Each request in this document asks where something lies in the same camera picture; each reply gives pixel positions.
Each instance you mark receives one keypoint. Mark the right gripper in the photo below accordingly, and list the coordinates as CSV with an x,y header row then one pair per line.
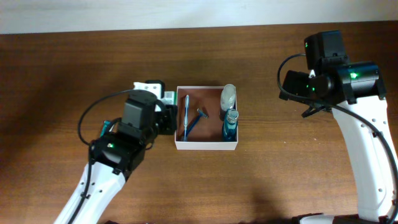
x,y
295,81

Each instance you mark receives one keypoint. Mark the white spray bottle blue base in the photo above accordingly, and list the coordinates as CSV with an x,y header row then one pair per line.
x,y
227,99

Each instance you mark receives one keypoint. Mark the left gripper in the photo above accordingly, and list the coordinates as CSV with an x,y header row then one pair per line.
x,y
168,116

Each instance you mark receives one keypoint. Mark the white cardboard box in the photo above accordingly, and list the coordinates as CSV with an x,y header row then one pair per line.
x,y
207,134

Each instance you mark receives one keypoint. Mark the blue disposable razor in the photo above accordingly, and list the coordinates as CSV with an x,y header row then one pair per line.
x,y
201,114

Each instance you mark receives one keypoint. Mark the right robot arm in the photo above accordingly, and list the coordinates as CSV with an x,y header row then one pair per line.
x,y
355,94

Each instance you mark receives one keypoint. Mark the teal mouthwash bottle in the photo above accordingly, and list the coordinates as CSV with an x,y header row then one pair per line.
x,y
230,125

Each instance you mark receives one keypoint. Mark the blue white toothbrush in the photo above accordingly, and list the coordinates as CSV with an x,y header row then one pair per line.
x,y
185,121

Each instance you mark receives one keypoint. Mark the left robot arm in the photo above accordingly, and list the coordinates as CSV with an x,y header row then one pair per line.
x,y
114,156

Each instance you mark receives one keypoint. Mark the green white soap packet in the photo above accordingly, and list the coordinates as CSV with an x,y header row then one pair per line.
x,y
170,98

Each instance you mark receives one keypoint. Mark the green white toothpaste tube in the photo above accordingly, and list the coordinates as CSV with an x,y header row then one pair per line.
x,y
105,127

